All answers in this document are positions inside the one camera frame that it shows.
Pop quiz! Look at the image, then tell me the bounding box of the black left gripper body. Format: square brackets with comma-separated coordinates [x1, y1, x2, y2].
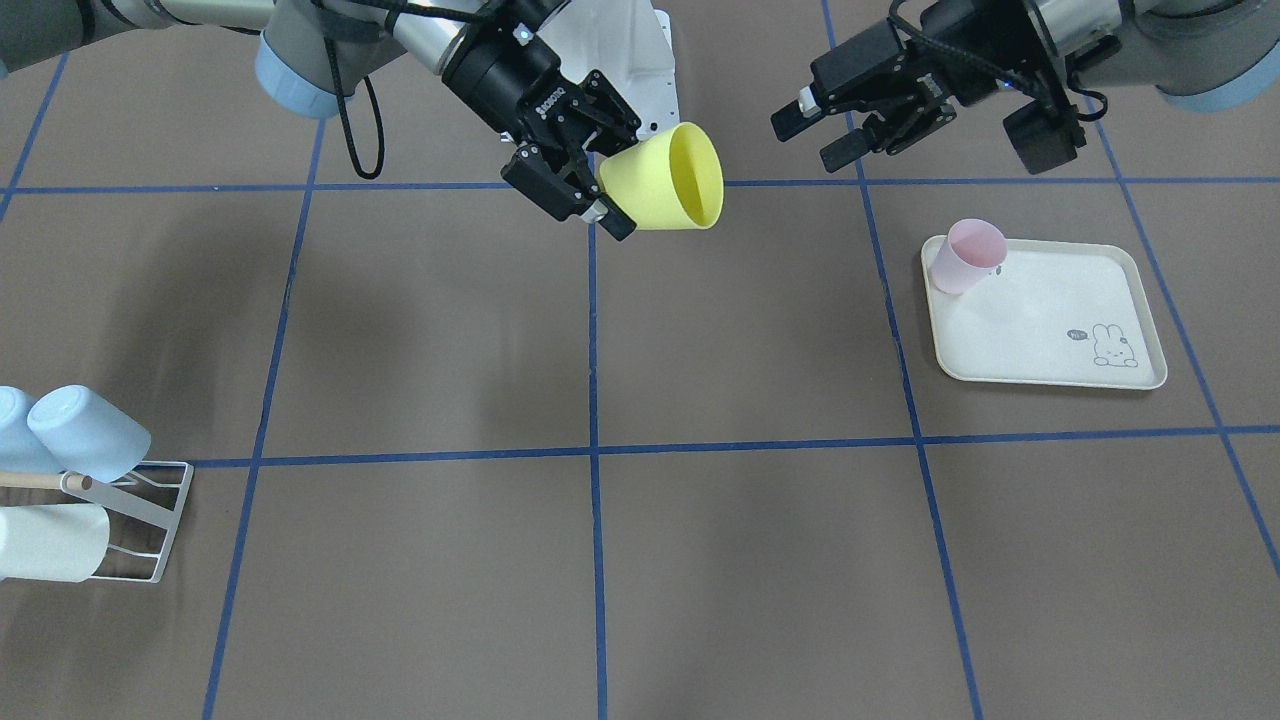
[808, 1, 1051, 155]

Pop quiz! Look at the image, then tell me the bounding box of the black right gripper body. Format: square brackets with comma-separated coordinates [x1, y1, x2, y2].
[443, 20, 632, 160]

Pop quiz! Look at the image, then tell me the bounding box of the yellow plastic cup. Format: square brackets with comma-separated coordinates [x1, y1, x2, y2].
[596, 122, 724, 231]

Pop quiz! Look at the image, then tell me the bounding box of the pink plastic cup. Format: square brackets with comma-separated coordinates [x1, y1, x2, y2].
[928, 218, 1009, 295]

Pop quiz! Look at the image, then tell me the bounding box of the light blue plastic cup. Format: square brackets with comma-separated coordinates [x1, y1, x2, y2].
[26, 386, 152, 483]

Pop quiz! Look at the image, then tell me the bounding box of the pale green plastic cup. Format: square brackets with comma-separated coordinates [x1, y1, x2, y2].
[1, 503, 110, 583]

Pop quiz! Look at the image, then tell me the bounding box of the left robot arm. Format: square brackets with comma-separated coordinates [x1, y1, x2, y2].
[771, 1, 1279, 176]

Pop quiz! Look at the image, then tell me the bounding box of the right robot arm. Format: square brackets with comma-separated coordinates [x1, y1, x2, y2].
[1, 1, 678, 240]

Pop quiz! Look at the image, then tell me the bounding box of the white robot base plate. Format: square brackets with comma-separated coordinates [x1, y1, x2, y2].
[536, 1, 681, 140]

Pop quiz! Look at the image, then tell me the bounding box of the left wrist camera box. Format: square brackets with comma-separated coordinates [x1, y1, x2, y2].
[1004, 102, 1087, 176]

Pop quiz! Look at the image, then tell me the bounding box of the white wire cup rack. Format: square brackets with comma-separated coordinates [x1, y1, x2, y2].
[1, 461, 195, 584]

